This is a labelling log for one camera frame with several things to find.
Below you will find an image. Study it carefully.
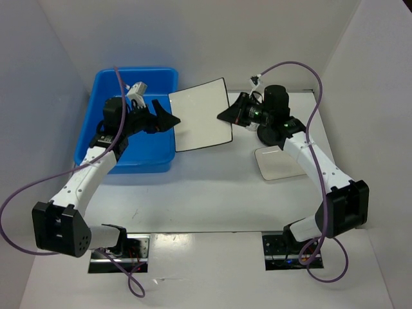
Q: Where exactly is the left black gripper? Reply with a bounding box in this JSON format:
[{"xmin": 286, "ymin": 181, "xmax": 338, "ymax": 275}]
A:
[{"xmin": 121, "ymin": 99, "xmax": 180, "ymax": 136}]

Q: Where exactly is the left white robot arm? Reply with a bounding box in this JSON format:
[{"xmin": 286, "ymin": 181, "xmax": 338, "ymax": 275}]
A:
[{"xmin": 32, "ymin": 97, "xmax": 180, "ymax": 258}]

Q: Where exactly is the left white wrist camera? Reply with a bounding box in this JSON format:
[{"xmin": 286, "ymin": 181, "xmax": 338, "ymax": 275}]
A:
[{"xmin": 126, "ymin": 82, "xmax": 147, "ymax": 109}]

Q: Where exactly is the square white black-rimmed plate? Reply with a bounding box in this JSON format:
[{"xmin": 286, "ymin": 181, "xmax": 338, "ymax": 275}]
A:
[{"xmin": 169, "ymin": 77, "xmax": 233, "ymax": 153}]

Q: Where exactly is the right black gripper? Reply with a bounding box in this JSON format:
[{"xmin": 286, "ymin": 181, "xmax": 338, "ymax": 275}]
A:
[{"xmin": 217, "ymin": 91, "xmax": 273, "ymax": 127}]

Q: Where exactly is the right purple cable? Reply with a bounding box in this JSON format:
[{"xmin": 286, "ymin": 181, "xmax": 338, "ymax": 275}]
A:
[{"xmin": 257, "ymin": 60, "xmax": 350, "ymax": 283}]

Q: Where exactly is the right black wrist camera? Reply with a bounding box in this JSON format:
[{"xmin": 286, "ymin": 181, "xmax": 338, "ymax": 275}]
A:
[{"xmin": 249, "ymin": 74, "xmax": 261, "ymax": 97}]

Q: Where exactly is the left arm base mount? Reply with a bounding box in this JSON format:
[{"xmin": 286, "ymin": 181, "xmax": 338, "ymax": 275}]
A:
[{"xmin": 88, "ymin": 233, "xmax": 151, "ymax": 274}]

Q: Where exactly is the round black plate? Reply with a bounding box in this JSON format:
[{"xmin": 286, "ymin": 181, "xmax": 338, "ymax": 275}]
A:
[{"xmin": 257, "ymin": 125, "xmax": 285, "ymax": 148}]

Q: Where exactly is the purple cable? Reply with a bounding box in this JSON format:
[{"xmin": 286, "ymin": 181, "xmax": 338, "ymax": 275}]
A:
[
  {"xmin": 257, "ymin": 60, "xmax": 350, "ymax": 283},
  {"xmin": 0, "ymin": 66, "xmax": 146, "ymax": 298}
]

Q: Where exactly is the blue plastic bin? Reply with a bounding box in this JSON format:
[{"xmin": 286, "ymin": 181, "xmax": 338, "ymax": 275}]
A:
[{"xmin": 74, "ymin": 67, "xmax": 178, "ymax": 174}]

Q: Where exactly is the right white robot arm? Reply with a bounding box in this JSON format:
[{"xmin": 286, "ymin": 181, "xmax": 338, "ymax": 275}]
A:
[{"xmin": 217, "ymin": 85, "xmax": 370, "ymax": 253}]

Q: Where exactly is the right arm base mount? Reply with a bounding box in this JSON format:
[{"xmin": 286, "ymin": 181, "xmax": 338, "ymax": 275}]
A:
[{"xmin": 261, "ymin": 231, "xmax": 306, "ymax": 271}]

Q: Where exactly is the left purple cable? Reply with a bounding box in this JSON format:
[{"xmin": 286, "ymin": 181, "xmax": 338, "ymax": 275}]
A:
[{"xmin": 0, "ymin": 66, "xmax": 146, "ymax": 298}]

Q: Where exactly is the rectangular white plate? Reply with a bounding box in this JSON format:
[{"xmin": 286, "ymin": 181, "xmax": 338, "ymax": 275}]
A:
[{"xmin": 254, "ymin": 146, "xmax": 306, "ymax": 181}]

